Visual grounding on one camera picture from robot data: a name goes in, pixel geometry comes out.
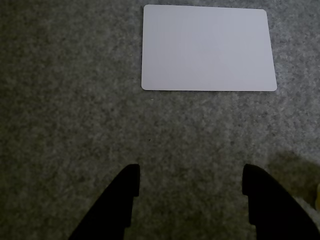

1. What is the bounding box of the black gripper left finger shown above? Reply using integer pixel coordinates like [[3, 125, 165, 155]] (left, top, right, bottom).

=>
[[68, 163, 141, 240]]

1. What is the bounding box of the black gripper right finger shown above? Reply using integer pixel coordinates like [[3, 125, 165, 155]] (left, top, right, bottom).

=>
[[241, 163, 320, 240]]

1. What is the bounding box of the white rectangular card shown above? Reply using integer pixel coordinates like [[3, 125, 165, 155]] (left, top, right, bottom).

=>
[[141, 4, 278, 92]]

